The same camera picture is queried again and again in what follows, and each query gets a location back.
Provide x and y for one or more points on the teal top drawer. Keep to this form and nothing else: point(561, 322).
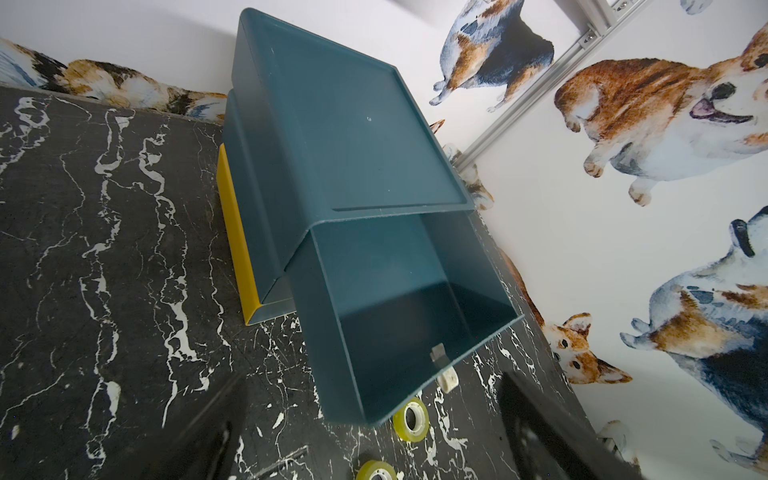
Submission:
point(387, 304)

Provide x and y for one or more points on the yellow-green tape roll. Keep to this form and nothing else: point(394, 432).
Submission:
point(376, 470)
point(411, 423)

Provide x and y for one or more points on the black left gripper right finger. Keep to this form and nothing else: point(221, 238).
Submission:
point(547, 442)

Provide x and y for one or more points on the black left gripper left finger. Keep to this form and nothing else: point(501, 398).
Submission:
point(200, 443)

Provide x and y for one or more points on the teal drawer cabinet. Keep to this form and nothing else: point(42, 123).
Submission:
point(316, 132)

